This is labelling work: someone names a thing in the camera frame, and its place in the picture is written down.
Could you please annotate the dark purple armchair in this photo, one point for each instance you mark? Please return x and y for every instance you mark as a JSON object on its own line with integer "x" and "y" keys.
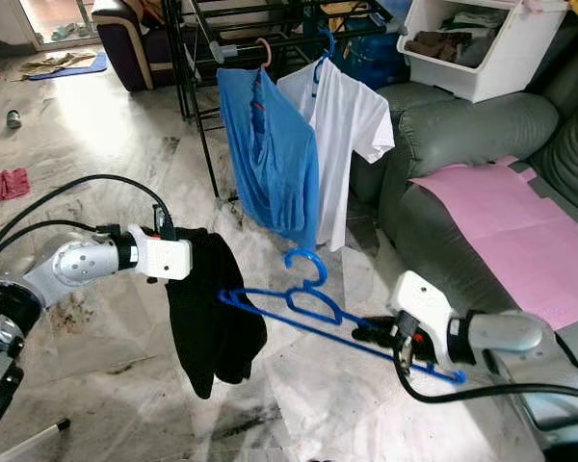
{"x": 130, "y": 53}

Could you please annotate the black garment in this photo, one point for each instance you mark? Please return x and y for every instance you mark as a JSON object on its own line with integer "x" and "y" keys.
{"x": 212, "y": 327}

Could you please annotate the white shirt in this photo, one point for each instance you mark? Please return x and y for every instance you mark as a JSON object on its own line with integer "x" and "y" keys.
{"x": 347, "y": 125}

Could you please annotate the blue plastic hanger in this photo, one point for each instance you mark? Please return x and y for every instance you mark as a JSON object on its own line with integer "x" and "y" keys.
{"x": 330, "y": 43}
{"x": 304, "y": 254}

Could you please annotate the blue shirt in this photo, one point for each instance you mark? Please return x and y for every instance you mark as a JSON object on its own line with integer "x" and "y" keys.
{"x": 270, "y": 164}

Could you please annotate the blue floor mat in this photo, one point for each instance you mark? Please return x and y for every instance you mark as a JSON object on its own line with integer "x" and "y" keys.
{"x": 82, "y": 65}

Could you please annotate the white storage box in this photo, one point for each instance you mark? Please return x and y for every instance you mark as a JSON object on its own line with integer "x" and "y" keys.
{"x": 511, "y": 67}

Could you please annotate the black drying rack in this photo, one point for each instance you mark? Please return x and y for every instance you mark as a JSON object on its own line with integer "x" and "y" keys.
{"x": 224, "y": 52}

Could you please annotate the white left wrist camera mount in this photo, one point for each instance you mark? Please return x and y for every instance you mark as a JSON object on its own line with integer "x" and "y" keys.
{"x": 164, "y": 258}

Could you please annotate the pink mat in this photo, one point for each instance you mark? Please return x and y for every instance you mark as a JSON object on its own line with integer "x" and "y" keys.
{"x": 501, "y": 226}

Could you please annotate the brown folded clothes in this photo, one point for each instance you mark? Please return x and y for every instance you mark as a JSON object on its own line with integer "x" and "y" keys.
{"x": 438, "y": 45}

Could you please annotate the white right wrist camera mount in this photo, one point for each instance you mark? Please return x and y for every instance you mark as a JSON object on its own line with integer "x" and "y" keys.
{"x": 419, "y": 300}

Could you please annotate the small dark can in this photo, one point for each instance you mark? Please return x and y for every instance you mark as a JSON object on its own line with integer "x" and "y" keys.
{"x": 13, "y": 119}

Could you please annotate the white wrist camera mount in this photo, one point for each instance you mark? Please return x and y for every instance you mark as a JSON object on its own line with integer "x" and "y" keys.
{"x": 419, "y": 300}
{"x": 164, "y": 258}

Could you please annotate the grey-green sofa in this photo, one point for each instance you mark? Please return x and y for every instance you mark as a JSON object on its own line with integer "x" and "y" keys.
{"x": 472, "y": 125}

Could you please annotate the white stick with black tip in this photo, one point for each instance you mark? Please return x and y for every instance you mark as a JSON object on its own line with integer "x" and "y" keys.
{"x": 39, "y": 438}

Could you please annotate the pink hanger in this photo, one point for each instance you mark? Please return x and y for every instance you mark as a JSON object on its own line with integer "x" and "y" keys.
{"x": 268, "y": 43}

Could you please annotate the dark blue bag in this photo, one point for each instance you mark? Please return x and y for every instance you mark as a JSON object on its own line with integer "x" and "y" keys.
{"x": 376, "y": 63}

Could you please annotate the red floor cloth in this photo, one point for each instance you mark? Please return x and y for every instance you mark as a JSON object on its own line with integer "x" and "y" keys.
{"x": 5, "y": 186}

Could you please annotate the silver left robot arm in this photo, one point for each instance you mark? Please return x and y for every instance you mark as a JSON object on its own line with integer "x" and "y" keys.
{"x": 87, "y": 265}

